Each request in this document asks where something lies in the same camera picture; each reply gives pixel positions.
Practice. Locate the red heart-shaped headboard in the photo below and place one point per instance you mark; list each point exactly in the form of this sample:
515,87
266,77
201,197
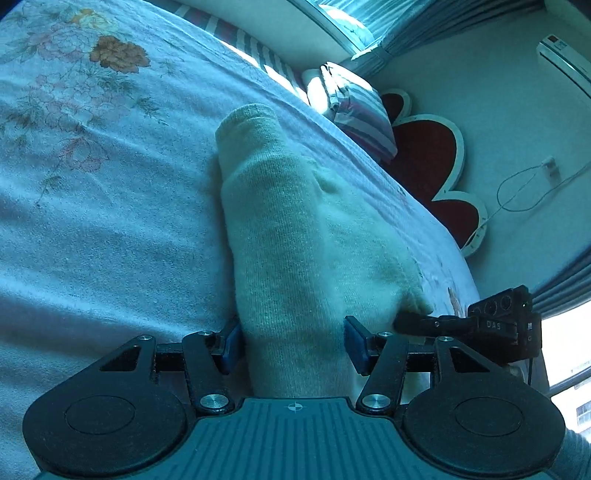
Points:
425,152

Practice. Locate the striped bed sheet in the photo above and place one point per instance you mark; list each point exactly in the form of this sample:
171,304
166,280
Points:
258,55

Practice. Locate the blue curtain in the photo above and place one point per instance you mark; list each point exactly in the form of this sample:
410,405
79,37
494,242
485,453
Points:
415,23
568,290

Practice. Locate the bright window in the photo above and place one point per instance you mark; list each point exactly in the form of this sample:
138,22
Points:
563,341

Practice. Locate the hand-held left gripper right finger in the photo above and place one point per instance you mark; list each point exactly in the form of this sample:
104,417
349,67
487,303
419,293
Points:
355,346

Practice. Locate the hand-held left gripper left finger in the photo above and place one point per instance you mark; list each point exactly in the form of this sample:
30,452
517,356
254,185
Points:
229,355

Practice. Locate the striped pillow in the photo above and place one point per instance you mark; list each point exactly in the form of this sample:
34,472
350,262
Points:
360,110

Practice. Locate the window with dark frame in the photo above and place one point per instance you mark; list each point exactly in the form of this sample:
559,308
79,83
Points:
351,27

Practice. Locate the white wall plug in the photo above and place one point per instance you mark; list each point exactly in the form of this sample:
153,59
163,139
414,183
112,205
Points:
549,167

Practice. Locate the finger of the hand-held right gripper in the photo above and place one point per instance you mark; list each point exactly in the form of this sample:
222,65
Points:
429,323

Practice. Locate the cream knitted sweater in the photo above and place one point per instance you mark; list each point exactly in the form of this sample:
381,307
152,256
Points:
286,258

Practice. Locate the white air conditioner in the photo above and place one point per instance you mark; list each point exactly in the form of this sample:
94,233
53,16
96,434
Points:
568,60

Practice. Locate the floral blanket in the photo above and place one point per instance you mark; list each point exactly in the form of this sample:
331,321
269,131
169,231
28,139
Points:
115,207

